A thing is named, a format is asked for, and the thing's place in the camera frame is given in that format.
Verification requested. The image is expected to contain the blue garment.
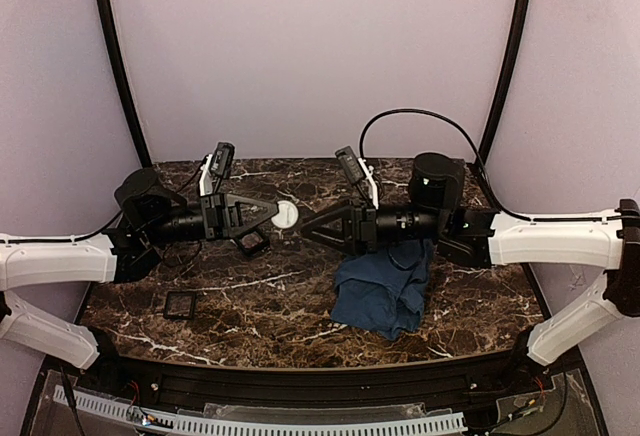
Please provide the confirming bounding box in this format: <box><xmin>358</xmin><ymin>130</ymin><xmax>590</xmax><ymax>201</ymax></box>
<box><xmin>330</xmin><ymin>241</ymin><xmax>434</xmax><ymax>341</ymax></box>

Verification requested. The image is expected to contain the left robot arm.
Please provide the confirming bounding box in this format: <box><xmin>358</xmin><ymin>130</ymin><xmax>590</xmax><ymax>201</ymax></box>
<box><xmin>1</xmin><ymin>168</ymin><xmax>279</xmax><ymax>370</ymax></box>

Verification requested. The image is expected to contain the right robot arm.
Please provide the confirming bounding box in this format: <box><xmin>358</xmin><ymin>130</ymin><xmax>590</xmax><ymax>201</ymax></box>
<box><xmin>301</xmin><ymin>148</ymin><xmax>639</xmax><ymax>372</ymax></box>

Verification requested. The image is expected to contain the black square box upper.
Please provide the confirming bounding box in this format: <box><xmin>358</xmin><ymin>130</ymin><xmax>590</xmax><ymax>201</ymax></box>
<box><xmin>233</xmin><ymin>228</ymin><xmax>270</xmax><ymax>258</ymax></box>

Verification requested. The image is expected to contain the black square box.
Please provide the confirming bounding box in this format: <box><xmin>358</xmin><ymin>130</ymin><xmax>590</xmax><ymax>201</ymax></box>
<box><xmin>233</xmin><ymin>228</ymin><xmax>270</xmax><ymax>258</ymax></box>
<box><xmin>163</xmin><ymin>291</ymin><xmax>197</xmax><ymax>320</ymax></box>

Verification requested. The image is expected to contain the black square box lower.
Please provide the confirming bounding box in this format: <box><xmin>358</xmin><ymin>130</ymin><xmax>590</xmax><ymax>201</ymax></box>
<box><xmin>163</xmin><ymin>291</ymin><xmax>197</xmax><ymax>320</ymax></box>

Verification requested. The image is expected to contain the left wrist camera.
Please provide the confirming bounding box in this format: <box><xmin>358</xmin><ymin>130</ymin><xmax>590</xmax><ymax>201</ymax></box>
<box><xmin>198</xmin><ymin>142</ymin><xmax>235</xmax><ymax>197</ymax></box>

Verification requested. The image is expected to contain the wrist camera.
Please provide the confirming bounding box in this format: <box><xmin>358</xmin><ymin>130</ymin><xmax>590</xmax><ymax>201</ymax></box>
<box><xmin>198</xmin><ymin>142</ymin><xmax>235</xmax><ymax>197</ymax></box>
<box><xmin>335</xmin><ymin>146</ymin><xmax>380</xmax><ymax>209</ymax></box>

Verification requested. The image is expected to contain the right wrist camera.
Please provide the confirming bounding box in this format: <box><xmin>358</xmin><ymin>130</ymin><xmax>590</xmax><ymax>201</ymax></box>
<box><xmin>335</xmin><ymin>146</ymin><xmax>380</xmax><ymax>209</ymax></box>

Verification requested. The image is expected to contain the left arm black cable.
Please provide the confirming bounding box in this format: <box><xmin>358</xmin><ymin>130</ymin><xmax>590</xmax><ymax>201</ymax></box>
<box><xmin>0</xmin><ymin>155</ymin><xmax>221</xmax><ymax>267</ymax></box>

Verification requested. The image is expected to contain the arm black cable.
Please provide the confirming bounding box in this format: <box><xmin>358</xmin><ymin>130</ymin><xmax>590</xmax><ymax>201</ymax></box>
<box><xmin>359</xmin><ymin>109</ymin><xmax>626</xmax><ymax>222</ymax></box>
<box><xmin>0</xmin><ymin>155</ymin><xmax>221</xmax><ymax>267</ymax></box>

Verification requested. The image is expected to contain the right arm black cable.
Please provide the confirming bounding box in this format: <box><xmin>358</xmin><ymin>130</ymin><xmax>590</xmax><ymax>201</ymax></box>
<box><xmin>359</xmin><ymin>109</ymin><xmax>626</xmax><ymax>222</ymax></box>

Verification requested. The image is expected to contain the black front rail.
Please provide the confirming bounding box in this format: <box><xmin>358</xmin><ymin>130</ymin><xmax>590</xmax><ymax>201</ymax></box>
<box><xmin>78</xmin><ymin>351</ymin><xmax>551</xmax><ymax>410</ymax></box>

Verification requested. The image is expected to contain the white slotted cable duct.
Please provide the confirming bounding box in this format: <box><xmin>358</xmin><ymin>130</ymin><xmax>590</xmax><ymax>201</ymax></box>
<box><xmin>75</xmin><ymin>390</ymin><xmax>468</xmax><ymax>436</ymax></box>

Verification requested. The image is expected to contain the left black frame post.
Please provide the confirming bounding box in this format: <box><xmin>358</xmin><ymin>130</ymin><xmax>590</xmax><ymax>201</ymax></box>
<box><xmin>95</xmin><ymin>0</ymin><xmax>152</xmax><ymax>168</ymax></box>

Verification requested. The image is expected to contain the black frame post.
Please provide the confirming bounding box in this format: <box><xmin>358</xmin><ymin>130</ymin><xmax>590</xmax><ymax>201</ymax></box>
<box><xmin>95</xmin><ymin>0</ymin><xmax>152</xmax><ymax>168</ymax></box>
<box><xmin>475</xmin><ymin>0</ymin><xmax>530</xmax><ymax>165</ymax></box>

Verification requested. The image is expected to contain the right black frame post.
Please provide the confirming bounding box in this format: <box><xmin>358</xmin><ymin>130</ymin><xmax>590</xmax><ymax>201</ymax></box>
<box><xmin>475</xmin><ymin>0</ymin><xmax>530</xmax><ymax>165</ymax></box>

